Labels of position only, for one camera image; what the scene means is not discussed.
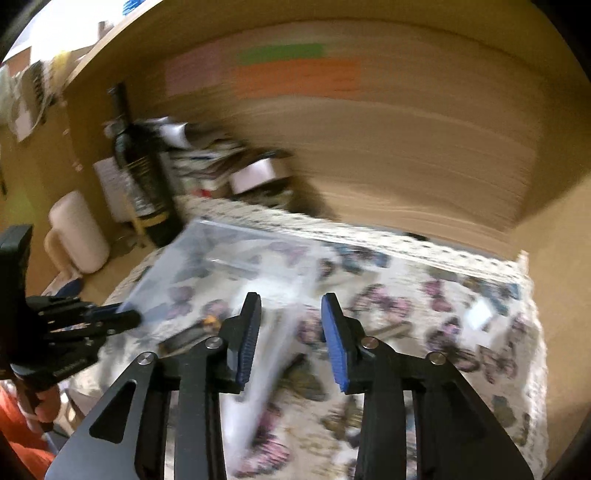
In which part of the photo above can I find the pink sticky note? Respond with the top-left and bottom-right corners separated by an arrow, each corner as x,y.
165,46 -> 222,97

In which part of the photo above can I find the cream ceramic mug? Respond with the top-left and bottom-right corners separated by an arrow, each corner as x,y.
45,191 -> 110,274

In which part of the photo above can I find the person's left forearm orange sleeve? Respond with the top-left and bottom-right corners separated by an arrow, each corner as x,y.
0,382 -> 57,480

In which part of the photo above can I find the clear plastic zip bag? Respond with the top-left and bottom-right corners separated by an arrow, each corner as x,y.
121,219 -> 320,464

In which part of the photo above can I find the green sticky note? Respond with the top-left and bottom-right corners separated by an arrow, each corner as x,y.
237,43 -> 327,66

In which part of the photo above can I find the person's left hand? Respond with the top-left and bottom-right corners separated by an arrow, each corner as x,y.
32,385 -> 62,426

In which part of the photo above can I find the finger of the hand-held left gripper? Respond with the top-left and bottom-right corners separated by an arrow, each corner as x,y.
84,305 -> 142,337

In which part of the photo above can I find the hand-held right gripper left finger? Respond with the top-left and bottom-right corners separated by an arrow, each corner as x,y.
44,292 -> 262,480

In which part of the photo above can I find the butterfly printed tablecloth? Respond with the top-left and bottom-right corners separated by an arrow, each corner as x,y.
69,194 -> 549,480

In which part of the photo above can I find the dark glass bottle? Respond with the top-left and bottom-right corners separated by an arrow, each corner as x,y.
107,84 -> 182,247

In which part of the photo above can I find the silver tape roll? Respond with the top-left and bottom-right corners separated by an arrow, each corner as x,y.
229,157 -> 293,195

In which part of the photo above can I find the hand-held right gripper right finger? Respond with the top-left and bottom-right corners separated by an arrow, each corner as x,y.
322,292 -> 534,480

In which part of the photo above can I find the small white card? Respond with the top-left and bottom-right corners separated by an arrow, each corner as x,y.
465,301 -> 496,332

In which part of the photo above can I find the pile of papers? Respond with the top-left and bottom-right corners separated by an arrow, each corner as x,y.
159,117 -> 247,197

